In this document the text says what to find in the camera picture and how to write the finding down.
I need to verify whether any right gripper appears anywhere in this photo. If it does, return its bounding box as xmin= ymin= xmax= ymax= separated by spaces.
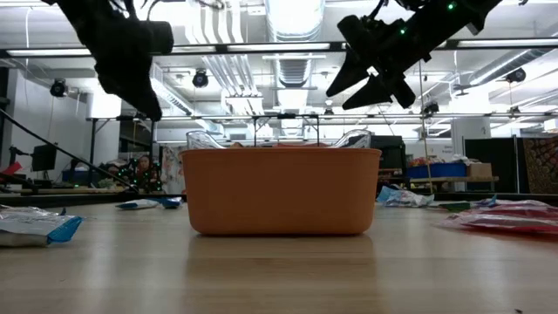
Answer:
xmin=325 ymin=24 xmax=431 ymax=110

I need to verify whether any black equipment case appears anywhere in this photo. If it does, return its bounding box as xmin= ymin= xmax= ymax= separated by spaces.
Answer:
xmin=369 ymin=134 xmax=407 ymax=176

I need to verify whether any white blue candy bar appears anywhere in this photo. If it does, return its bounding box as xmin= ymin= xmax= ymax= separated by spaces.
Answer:
xmin=157 ymin=196 xmax=184 ymax=209
xmin=114 ymin=198 xmax=160 ymax=211
xmin=0 ymin=203 xmax=67 ymax=219
xmin=0 ymin=213 xmax=85 ymax=249

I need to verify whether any pink translucent candy pack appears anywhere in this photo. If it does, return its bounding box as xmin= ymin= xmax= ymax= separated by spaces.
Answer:
xmin=473 ymin=199 xmax=558 ymax=219
xmin=435 ymin=208 xmax=558 ymax=237

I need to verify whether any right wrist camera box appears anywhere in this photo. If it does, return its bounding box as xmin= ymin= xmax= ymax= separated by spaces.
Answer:
xmin=337 ymin=14 xmax=396 ymax=50

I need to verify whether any silver ventilation duct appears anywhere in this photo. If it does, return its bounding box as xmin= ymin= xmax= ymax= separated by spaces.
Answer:
xmin=264 ymin=0 xmax=327 ymax=91

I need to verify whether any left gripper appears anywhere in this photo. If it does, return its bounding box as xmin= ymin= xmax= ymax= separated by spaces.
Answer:
xmin=71 ymin=19 xmax=163 ymax=122

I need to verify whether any cardboard box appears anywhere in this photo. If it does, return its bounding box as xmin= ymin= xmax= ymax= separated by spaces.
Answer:
xmin=466 ymin=162 xmax=493 ymax=179

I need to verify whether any clear plastic bin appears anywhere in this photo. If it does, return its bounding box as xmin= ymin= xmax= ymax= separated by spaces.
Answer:
xmin=186 ymin=128 xmax=373 ymax=150

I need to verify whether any person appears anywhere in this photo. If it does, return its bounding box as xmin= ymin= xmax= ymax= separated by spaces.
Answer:
xmin=133 ymin=154 xmax=154 ymax=191

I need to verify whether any orange plastic bin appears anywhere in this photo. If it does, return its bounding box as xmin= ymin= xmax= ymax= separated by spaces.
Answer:
xmin=180 ymin=147 xmax=383 ymax=237

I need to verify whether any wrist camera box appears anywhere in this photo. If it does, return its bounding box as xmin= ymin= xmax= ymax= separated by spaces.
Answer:
xmin=337 ymin=14 xmax=396 ymax=50
xmin=141 ymin=20 xmax=175 ymax=56

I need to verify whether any black monitor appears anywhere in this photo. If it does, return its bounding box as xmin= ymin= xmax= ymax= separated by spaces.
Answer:
xmin=31 ymin=143 xmax=58 ymax=173

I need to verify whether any floral patterned cloth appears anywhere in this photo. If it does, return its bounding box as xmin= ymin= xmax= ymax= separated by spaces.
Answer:
xmin=160 ymin=146 xmax=187 ymax=195

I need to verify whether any wooden background table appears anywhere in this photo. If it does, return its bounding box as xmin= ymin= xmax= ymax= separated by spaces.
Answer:
xmin=408 ymin=175 xmax=500 ymax=184

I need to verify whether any black overhead beam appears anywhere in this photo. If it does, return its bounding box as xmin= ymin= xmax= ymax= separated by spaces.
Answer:
xmin=0 ymin=38 xmax=558 ymax=60

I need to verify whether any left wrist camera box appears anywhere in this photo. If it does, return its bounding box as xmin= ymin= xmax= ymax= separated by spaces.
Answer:
xmin=141 ymin=20 xmax=175 ymax=56

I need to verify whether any white LED light bar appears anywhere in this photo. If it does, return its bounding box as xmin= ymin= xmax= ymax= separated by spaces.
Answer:
xmin=226 ymin=42 xmax=331 ymax=52
xmin=6 ymin=48 xmax=92 ymax=57
xmin=457 ymin=38 xmax=558 ymax=48

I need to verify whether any blue storage crate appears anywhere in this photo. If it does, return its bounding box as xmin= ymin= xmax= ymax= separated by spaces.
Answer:
xmin=407 ymin=161 xmax=468 ymax=180

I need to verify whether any patterned brown rug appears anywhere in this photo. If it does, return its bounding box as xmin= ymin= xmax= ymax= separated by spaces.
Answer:
xmin=521 ymin=135 xmax=558 ymax=195

